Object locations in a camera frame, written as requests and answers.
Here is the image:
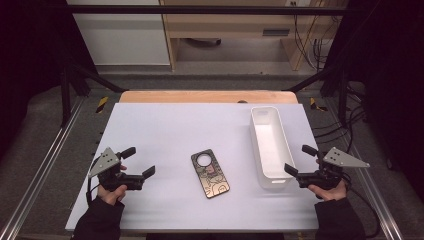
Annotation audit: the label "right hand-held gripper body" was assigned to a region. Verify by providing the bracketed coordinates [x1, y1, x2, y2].
[296, 146, 370, 191]

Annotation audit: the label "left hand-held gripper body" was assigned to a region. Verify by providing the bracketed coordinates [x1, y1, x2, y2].
[88, 146, 145, 193]

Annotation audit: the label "patterned golden phone case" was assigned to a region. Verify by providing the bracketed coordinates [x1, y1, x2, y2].
[190, 148, 231, 200]

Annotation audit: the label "person's left hand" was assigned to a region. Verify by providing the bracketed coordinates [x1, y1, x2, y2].
[97, 184, 128, 206]

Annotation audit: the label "person's right hand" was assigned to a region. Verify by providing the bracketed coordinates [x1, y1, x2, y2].
[307, 179, 348, 202]

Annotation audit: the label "white plastic bin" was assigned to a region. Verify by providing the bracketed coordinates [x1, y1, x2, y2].
[249, 105, 297, 190]

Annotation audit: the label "white table mat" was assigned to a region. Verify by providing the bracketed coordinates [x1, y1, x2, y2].
[65, 102, 320, 233]

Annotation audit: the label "yellow black tape strip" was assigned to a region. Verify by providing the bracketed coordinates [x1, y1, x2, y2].
[95, 96, 110, 114]
[309, 97, 329, 113]

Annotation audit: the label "wooden table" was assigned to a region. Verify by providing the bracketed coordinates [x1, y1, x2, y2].
[119, 89, 299, 105]

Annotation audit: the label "dark curtain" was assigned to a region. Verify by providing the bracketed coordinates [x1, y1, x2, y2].
[324, 0, 424, 194]
[0, 0, 98, 161]

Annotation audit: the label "white cabinet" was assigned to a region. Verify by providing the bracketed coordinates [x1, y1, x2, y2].
[65, 0, 171, 66]

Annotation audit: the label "light wooden desk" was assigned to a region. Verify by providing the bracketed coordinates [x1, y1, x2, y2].
[159, 0, 349, 72]

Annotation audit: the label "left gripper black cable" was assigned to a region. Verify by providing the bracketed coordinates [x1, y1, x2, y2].
[85, 175, 101, 206]

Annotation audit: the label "black floor cables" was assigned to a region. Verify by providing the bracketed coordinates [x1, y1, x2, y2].
[313, 83, 368, 155]

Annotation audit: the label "aluminium rail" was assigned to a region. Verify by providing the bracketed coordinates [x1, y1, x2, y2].
[0, 96, 85, 240]
[324, 99, 405, 240]

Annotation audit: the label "black metal frame leg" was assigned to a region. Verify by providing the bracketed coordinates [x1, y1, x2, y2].
[282, 64, 350, 127]
[59, 61, 129, 128]

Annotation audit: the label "bundle of hanging cables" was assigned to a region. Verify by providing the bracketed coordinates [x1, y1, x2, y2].
[292, 1, 341, 72]

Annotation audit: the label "black metal frame bar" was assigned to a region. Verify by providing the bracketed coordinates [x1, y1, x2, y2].
[65, 4, 363, 16]

